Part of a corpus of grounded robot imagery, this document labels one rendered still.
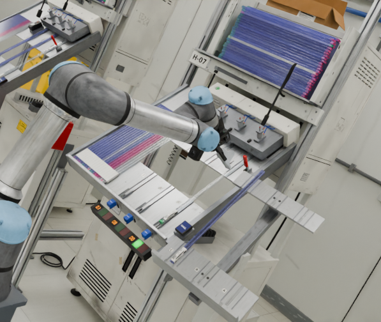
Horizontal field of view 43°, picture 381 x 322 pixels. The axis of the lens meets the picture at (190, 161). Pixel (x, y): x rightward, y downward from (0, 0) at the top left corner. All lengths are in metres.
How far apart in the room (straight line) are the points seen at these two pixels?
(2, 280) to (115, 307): 1.08
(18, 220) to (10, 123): 1.90
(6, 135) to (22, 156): 1.82
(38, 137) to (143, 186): 0.69
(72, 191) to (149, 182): 1.48
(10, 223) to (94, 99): 0.38
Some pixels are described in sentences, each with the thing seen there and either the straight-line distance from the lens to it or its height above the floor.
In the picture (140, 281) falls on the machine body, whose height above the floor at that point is 0.35.
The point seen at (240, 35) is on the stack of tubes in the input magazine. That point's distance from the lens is 2.29.
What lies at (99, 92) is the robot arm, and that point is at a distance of 1.27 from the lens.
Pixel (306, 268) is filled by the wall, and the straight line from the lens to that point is 3.62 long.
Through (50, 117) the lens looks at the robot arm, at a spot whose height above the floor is 1.02.
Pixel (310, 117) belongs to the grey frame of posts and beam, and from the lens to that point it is 2.05.
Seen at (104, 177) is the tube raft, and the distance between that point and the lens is 2.03.
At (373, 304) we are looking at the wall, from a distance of 3.49.
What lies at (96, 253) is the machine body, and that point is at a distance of 2.47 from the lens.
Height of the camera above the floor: 1.33
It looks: 11 degrees down
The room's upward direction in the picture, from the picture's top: 26 degrees clockwise
